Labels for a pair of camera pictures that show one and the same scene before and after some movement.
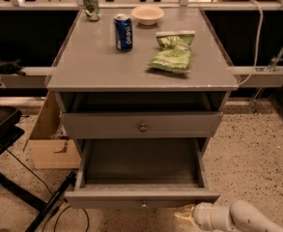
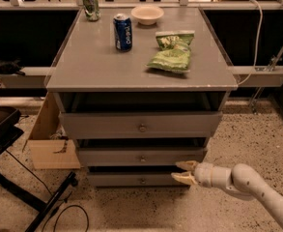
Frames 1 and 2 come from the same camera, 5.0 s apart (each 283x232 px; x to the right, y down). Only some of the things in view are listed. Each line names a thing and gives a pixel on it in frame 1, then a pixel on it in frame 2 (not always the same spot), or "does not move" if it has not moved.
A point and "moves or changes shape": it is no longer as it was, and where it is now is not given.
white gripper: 201,215 → 204,174
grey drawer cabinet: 142,91 does not move
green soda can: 91,5 does not move
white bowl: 148,15 does not move
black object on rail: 14,67 does not move
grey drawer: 140,173 moves or changes shape
